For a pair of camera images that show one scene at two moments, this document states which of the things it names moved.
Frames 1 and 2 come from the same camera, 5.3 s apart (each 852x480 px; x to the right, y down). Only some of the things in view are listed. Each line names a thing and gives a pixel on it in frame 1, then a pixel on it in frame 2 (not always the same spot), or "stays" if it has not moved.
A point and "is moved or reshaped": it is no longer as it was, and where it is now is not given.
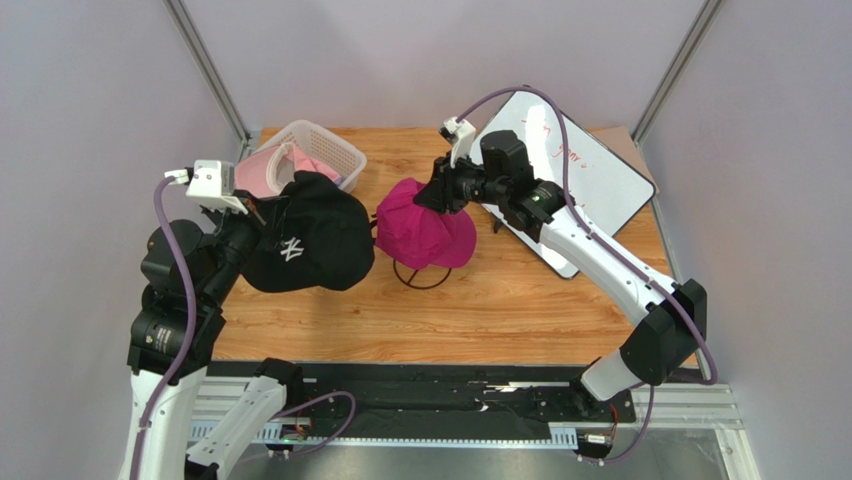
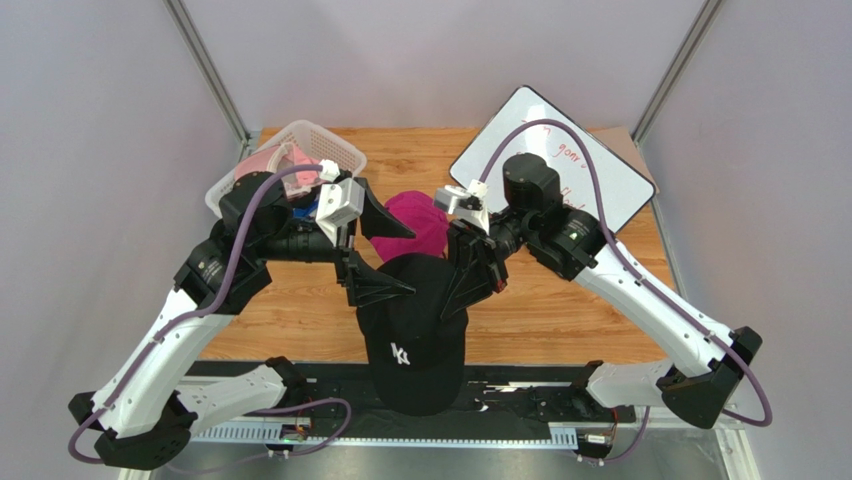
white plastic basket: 342,158 stays
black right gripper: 447,188 → 475,247
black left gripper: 261,210 → 367,286
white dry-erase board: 597,179 stays
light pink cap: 264,170 stays
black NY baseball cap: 322,237 is moved or reshaped
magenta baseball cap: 417,236 stays
